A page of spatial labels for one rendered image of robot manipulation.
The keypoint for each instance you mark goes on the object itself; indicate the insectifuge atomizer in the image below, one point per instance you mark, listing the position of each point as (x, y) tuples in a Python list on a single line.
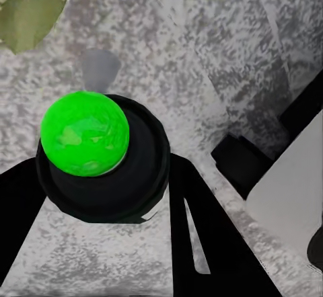
[(103, 158)]

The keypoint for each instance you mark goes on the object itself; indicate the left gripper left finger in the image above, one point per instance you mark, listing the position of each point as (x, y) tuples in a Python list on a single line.
[(21, 197)]

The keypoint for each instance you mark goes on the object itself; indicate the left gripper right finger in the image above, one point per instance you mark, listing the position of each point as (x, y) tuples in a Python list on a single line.
[(235, 270)]

